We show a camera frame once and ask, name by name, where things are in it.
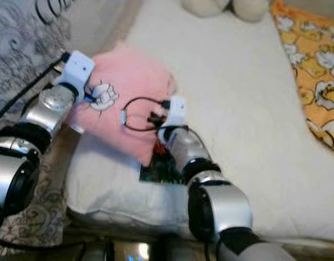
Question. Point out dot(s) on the pink pillow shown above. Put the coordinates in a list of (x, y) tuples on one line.
[(134, 76)]

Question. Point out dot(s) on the yellow cartoon print blanket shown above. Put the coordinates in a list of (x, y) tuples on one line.
[(313, 65)]

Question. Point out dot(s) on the dark green book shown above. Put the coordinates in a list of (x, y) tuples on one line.
[(158, 171)]

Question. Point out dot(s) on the white bed mattress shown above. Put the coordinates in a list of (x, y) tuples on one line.
[(237, 109)]

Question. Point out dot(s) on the grey patterned quilt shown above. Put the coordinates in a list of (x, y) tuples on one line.
[(20, 49)]

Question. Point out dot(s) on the beige plush toy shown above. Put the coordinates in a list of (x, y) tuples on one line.
[(226, 8)]

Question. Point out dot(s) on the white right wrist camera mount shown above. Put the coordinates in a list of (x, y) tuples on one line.
[(176, 110)]

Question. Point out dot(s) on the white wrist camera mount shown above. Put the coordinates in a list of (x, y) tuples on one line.
[(78, 69), (176, 110)]

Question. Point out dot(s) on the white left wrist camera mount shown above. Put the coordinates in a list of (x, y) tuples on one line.
[(78, 69)]

